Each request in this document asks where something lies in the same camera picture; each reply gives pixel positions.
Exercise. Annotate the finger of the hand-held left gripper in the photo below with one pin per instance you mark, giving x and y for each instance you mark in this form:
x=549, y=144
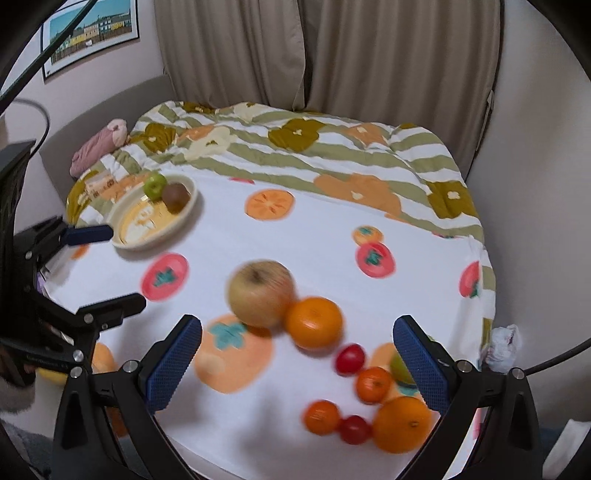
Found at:
x=115, y=308
x=90, y=234

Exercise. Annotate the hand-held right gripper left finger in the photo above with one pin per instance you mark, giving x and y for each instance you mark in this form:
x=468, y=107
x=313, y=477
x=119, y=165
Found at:
x=171, y=369

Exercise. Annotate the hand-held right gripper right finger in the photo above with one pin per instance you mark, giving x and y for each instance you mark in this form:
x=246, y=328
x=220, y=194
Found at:
x=422, y=369

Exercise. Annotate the white bowl of oranges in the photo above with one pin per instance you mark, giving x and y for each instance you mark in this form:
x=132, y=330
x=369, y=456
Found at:
x=138, y=226

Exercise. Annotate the small tangerine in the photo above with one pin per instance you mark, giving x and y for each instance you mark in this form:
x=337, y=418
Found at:
x=322, y=417
x=373, y=385

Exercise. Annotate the large orange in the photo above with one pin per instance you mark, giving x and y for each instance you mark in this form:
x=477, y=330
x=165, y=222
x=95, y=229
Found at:
x=400, y=424

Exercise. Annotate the medium orange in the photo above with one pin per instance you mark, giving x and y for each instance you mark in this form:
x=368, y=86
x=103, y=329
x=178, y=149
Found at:
x=315, y=323

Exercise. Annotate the red cherry tomato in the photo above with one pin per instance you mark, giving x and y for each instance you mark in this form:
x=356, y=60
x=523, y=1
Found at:
x=350, y=360
x=355, y=429

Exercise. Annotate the small green apple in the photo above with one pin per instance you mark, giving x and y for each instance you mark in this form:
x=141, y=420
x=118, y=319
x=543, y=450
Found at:
x=154, y=185

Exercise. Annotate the crumpled white tissue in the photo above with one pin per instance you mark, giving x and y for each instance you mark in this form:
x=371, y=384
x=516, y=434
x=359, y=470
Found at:
x=502, y=348

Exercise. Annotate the pink plush toy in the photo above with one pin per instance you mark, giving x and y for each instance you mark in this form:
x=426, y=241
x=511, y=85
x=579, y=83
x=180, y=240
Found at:
x=94, y=150

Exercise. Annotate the brown kiwi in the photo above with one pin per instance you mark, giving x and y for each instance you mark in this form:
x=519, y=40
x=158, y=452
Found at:
x=176, y=197

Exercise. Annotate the large yellow-red apple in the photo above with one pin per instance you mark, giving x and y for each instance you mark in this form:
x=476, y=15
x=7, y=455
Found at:
x=261, y=295

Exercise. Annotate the beige headboard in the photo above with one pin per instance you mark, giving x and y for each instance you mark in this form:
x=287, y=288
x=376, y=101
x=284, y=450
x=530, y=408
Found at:
x=92, y=110

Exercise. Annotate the white fruit print sheet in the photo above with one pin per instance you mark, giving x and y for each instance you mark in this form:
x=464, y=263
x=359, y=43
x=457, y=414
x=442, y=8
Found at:
x=323, y=258

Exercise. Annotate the beige curtain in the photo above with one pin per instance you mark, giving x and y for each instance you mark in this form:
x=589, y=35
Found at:
x=406, y=55
x=221, y=46

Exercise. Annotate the green striped floral quilt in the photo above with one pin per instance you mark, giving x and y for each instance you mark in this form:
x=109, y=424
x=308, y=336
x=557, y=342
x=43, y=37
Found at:
x=332, y=152

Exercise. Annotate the wall poster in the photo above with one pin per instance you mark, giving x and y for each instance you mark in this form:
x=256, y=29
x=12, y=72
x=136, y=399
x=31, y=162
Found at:
x=87, y=32

